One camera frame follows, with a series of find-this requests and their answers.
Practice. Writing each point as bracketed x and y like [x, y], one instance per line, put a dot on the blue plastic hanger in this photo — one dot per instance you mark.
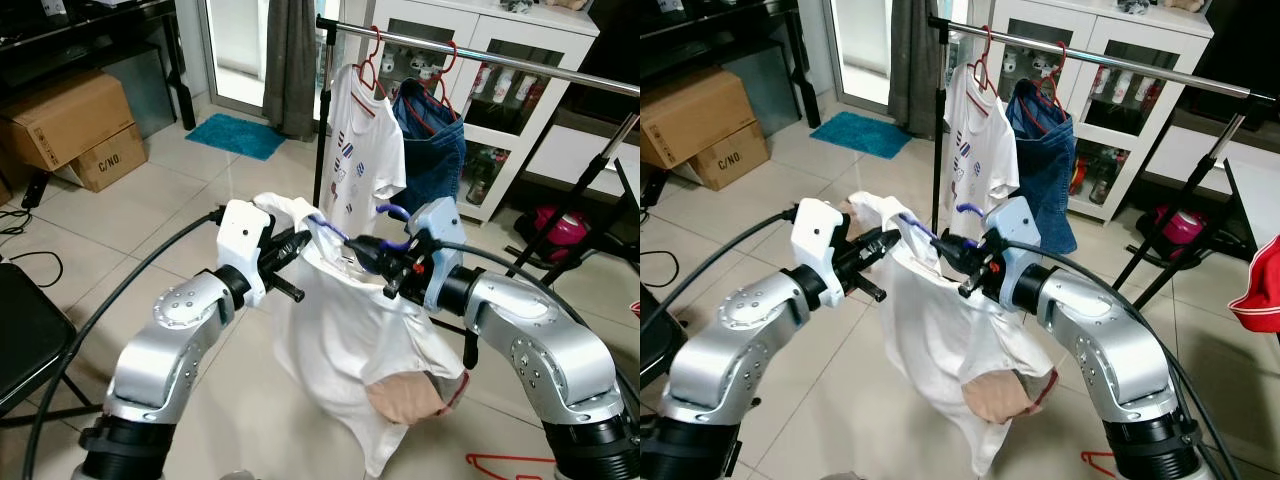
[322, 224]
[912, 224]

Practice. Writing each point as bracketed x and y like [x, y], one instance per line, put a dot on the plain white t-shirt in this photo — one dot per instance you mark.
[340, 330]
[930, 330]

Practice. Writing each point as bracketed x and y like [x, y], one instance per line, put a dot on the red garment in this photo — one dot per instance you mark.
[1260, 290]

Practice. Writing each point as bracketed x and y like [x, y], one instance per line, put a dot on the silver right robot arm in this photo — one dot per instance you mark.
[540, 340]
[1100, 335]

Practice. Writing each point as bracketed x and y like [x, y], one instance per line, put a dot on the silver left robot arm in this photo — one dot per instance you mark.
[730, 320]
[165, 320]

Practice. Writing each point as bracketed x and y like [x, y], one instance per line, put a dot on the printed white t-shirt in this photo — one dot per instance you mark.
[355, 160]
[975, 150]

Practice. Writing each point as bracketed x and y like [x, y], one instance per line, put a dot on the blue denim garment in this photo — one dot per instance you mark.
[1050, 180]
[435, 160]

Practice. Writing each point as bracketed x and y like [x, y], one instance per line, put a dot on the teal floor mat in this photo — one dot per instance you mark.
[860, 133]
[235, 135]

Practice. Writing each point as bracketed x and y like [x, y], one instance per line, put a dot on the small printed cardboard box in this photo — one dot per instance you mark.
[735, 158]
[115, 160]

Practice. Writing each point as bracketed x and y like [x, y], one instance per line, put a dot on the grey curtain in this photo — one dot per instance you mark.
[913, 60]
[290, 60]

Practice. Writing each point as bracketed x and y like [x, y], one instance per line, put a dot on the white low drawer cabinet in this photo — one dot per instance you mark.
[1180, 160]
[570, 160]

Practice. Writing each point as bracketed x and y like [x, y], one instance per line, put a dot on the black chair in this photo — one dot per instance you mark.
[30, 330]
[655, 340]

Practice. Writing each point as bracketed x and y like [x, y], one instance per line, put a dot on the large plain cardboard box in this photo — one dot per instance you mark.
[60, 115]
[695, 110]

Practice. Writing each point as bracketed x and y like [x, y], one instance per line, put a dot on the black and silver clothes rack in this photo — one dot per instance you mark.
[520, 65]
[1130, 66]

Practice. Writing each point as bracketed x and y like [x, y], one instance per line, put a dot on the grey folding table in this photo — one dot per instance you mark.
[1255, 200]

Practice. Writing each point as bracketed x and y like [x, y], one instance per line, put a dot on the white glass-door cabinet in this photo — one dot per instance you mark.
[1150, 25]
[540, 25]

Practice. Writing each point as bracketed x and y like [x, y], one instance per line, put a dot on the black desk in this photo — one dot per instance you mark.
[720, 20]
[100, 20]

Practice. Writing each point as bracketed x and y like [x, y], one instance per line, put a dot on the black television screen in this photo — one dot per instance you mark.
[615, 40]
[1245, 40]

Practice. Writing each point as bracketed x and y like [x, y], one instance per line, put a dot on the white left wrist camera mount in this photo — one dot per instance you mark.
[815, 235]
[240, 235]

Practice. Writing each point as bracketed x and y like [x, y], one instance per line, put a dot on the pale blue right wrist camera mount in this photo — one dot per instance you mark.
[443, 218]
[1018, 218]

